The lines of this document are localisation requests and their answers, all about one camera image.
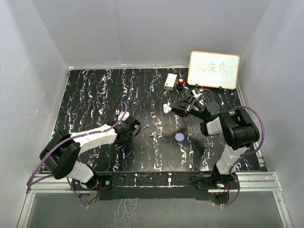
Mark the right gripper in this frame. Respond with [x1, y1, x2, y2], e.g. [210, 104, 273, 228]
[169, 95, 208, 121]

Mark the white earbud charging case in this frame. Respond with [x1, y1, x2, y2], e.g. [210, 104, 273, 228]
[163, 103, 171, 114]

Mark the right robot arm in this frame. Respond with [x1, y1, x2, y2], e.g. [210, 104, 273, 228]
[163, 94, 260, 189]

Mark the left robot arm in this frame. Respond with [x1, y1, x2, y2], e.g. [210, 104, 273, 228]
[39, 116, 141, 190]

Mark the purple round earbud case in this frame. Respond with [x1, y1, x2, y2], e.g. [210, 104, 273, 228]
[175, 133, 185, 143]

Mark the red emergency stop button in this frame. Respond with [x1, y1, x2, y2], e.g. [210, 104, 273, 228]
[176, 78, 184, 91]

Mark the white cardboard box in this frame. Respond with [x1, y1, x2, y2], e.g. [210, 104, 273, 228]
[164, 73, 177, 91]

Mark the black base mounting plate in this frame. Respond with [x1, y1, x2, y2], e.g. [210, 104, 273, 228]
[72, 171, 238, 200]

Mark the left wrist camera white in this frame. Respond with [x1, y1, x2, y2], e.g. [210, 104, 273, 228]
[115, 109, 130, 121]

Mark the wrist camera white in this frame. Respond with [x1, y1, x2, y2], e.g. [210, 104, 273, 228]
[192, 88, 203, 99]
[115, 109, 130, 121]

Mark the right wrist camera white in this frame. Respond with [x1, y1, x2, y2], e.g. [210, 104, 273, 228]
[192, 88, 203, 99]

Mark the white whiteboard yellow frame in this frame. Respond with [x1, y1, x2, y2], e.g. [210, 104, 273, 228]
[187, 51, 240, 90]

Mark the aluminium frame rail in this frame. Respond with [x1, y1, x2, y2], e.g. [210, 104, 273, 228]
[18, 171, 293, 228]

